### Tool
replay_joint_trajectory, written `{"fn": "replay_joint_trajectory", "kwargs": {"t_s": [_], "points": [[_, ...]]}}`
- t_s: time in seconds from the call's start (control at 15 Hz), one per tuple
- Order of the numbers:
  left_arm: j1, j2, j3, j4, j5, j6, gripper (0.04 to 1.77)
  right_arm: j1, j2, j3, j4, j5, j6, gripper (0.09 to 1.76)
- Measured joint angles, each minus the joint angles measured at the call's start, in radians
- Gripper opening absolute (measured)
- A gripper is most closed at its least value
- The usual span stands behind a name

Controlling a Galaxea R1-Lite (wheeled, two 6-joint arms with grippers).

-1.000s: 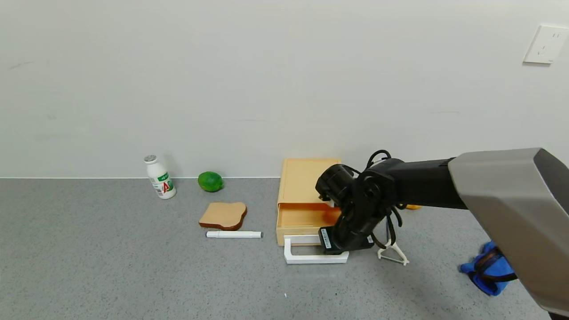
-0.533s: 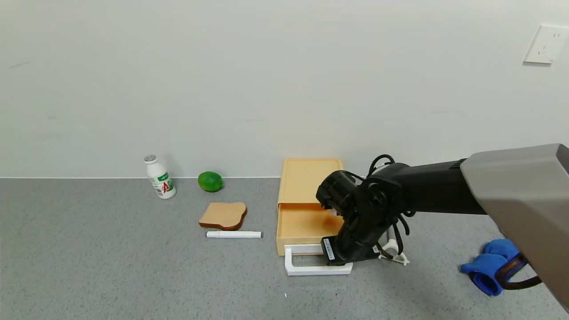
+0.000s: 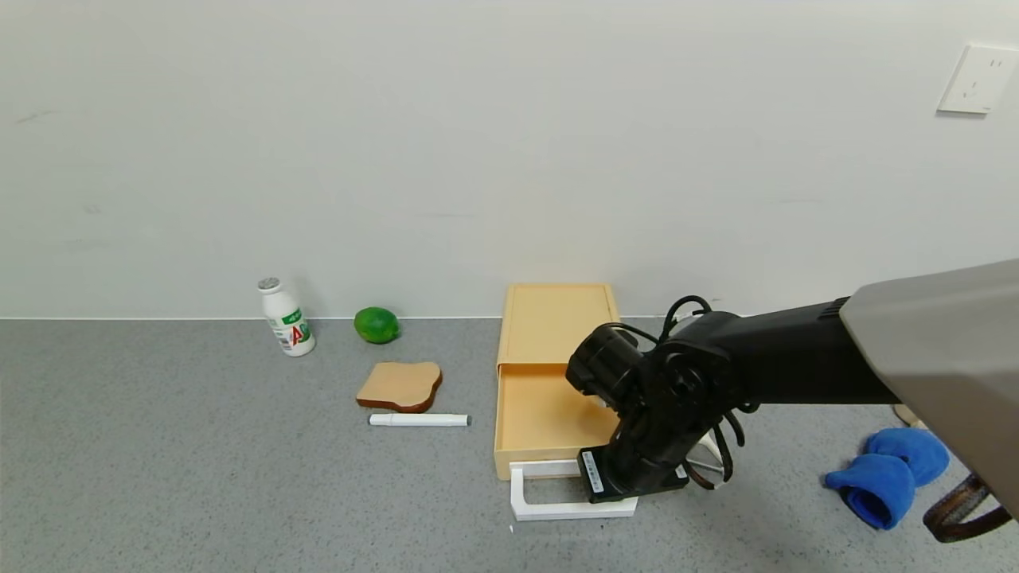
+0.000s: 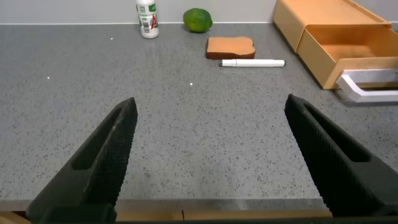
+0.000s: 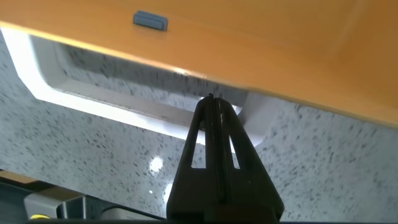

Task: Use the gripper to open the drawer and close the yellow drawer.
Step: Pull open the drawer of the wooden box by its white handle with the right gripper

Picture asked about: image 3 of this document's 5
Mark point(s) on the brown toast slice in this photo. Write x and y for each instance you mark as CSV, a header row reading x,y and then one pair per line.
x,y
398,386

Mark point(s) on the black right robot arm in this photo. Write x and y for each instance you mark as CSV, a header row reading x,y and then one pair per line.
x,y
796,358

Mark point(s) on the white marker pen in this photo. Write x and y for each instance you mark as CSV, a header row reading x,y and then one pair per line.
x,y
414,419

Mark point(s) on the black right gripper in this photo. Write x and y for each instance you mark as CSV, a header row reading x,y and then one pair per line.
x,y
617,480

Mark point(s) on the white milk bottle green label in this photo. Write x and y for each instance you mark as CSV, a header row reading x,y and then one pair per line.
x,y
290,326

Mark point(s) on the white wall socket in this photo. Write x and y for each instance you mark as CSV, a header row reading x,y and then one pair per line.
x,y
979,79

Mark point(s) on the blue rolled towel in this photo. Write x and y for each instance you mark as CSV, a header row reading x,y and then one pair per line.
x,y
884,485

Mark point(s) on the green lime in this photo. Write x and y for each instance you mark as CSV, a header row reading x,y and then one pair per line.
x,y
376,325

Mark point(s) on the beige cup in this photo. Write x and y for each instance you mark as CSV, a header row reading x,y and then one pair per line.
x,y
903,414

